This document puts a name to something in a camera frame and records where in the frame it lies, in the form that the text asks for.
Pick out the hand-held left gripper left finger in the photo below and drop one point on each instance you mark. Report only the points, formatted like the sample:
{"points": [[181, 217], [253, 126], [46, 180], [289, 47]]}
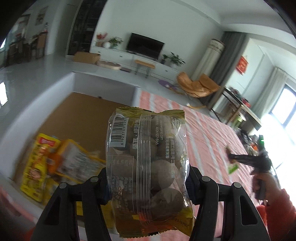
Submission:
{"points": [[98, 185]]}

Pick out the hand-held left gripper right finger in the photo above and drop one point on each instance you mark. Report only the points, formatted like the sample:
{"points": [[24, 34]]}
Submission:
{"points": [[196, 185]]}

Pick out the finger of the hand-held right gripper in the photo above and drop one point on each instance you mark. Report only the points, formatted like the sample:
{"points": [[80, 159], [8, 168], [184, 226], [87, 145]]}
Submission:
{"points": [[242, 162], [240, 155]]}

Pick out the green zigzag-edged snack bar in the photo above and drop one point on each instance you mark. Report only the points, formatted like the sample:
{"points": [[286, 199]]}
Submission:
{"points": [[232, 169]]}

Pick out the yellow snack packet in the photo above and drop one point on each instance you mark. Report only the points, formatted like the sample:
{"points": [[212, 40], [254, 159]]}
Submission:
{"points": [[107, 215]]}

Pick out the orange snack packet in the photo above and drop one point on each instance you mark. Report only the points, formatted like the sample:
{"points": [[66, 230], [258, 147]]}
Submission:
{"points": [[69, 154]]}

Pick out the gold bag of brown balls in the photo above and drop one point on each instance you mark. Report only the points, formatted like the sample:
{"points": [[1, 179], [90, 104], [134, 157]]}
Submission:
{"points": [[150, 162]]}

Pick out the orange jerky packet with portrait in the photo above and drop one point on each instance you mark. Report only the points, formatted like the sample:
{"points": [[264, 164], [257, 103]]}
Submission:
{"points": [[34, 172]]}

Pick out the white cardboard box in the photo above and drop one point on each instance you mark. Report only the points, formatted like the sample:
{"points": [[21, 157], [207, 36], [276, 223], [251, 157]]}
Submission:
{"points": [[81, 115]]}

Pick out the person's right hand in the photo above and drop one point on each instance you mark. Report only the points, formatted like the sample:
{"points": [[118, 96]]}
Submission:
{"points": [[272, 187]]}

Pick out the row of bottles and jars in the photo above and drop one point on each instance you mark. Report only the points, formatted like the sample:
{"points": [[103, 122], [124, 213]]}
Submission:
{"points": [[249, 141]]}

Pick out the green pot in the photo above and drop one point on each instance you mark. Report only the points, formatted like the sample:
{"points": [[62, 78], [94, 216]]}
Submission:
{"points": [[238, 121]]}

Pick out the orange white striped tablecloth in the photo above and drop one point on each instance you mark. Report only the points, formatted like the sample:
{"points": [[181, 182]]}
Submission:
{"points": [[208, 139]]}

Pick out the wooden side table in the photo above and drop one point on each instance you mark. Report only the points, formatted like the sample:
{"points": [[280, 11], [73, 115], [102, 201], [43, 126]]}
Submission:
{"points": [[245, 109]]}

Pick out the dark-framed window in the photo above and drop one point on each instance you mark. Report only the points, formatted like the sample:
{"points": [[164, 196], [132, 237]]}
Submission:
{"points": [[285, 106]]}

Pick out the white curtain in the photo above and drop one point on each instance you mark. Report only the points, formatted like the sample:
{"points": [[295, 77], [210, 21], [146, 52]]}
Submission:
{"points": [[269, 92]]}

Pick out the orange lounge chair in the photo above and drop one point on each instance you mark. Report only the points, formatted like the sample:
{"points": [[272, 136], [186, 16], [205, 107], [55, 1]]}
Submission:
{"points": [[196, 87]]}

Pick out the grey curtain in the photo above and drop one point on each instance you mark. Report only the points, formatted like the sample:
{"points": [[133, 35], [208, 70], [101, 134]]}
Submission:
{"points": [[227, 55]]}

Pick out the purple floor mat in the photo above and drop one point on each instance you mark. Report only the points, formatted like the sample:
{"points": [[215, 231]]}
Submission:
{"points": [[167, 84]]}

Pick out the white standing air conditioner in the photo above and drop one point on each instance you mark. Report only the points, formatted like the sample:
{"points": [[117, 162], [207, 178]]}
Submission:
{"points": [[211, 56]]}

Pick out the large green potted plant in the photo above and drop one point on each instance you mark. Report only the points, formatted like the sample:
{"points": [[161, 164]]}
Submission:
{"points": [[176, 59]]}

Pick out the dark flat floor object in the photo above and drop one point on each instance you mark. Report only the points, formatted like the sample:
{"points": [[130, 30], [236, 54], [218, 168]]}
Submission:
{"points": [[126, 69]]}

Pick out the round wooden tray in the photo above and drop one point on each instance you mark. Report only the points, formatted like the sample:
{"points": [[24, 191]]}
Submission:
{"points": [[108, 64]]}

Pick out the small green potted plant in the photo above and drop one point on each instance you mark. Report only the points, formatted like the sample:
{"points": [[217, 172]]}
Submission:
{"points": [[164, 58]]}

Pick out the brown cardboard carton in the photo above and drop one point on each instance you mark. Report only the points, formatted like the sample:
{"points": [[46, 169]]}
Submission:
{"points": [[86, 58]]}

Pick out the wooden bench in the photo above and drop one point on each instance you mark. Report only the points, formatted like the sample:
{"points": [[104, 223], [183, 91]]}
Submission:
{"points": [[144, 64]]}

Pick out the white television cabinet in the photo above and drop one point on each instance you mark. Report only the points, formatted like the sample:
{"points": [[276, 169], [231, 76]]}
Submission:
{"points": [[124, 56]]}

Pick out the white round vase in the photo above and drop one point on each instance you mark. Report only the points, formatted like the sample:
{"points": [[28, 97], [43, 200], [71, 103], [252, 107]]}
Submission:
{"points": [[106, 45]]}

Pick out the black television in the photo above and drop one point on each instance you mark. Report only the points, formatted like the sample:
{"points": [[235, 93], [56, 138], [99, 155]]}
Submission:
{"points": [[145, 47]]}

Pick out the green and white flower bouquet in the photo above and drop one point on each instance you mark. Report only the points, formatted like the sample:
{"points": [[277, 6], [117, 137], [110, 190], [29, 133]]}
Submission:
{"points": [[115, 41]]}

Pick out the red flower arrangement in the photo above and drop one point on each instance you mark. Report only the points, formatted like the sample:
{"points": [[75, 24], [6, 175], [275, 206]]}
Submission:
{"points": [[101, 37]]}

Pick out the light wooden dining chair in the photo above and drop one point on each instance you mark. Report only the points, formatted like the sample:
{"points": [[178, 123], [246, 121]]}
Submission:
{"points": [[40, 45]]}

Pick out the dark display cabinet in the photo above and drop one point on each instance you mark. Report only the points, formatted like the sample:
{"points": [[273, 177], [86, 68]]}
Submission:
{"points": [[85, 25]]}

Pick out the red wall hanging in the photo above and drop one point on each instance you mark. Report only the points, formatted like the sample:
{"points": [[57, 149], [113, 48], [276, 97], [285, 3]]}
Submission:
{"points": [[242, 64]]}

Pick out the framed wall picture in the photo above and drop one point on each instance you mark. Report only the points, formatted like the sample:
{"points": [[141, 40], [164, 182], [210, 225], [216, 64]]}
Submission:
{"points": [[41, 15]]}

